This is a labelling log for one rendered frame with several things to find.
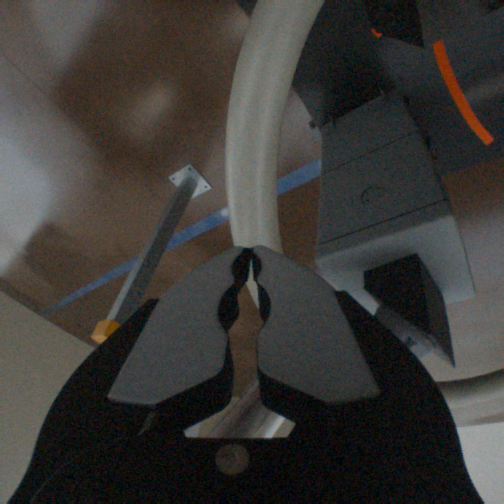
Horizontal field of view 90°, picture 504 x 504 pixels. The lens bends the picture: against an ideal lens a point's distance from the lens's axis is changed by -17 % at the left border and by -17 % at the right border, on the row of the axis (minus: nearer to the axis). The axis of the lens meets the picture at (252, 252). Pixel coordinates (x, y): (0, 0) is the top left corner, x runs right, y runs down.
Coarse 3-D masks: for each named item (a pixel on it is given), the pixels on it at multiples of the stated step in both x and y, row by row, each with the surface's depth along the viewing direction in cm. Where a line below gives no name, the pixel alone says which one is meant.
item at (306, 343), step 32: (256, 256) 12; (288, 288) 10; (320, 288) 9; (288, 320) 8; (320, 320) 8; (288, 352) 7; (320, 352) 7; (352, 352) 7; (288, 384) 6; (320, 384) 6; (352, 384) 6; (288, 416) 7
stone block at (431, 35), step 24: (360, 0) 51; (384, 0) 46; (408, 0) 42; (432, 0) 41; (456, 0) 42; (480, 0) 42; (384, 24) 55; (408, 24) 50; (432, 24) 48; (456, 24) 49
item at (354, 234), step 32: (384, 96) 115; (352, 128) 119; (384, 128) 104; (416, 128) 92; (352, 160) 105; (384, 160) 93; (416, 160) 83; (320, 192) 106; (352, 192) 94; (384, 192) 85; (416, 192) 75; (320, 224) 94; (352, 224) 85; (384, 224) 77; (416, 224) 69; (448, 224) 66; (320, 256) 85; (352, 256) 81; (384, 256) 79; (448, 256) 74; (352, 288) 92; (448, 288) 83
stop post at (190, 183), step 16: (176, 176) 180; (192, 176) 178; (176, 192) 172; (192, 192) 176; (176, 208) 162; (160, 224) 153; (176, 224) 159; (160, 240) 147; (144, 256) 138; (160, 256) 145; (144, 272) 135; (128, 288) 126; (144, 288) 133; (128, 304) 124; (112, 320) 113; (96, 336) 112
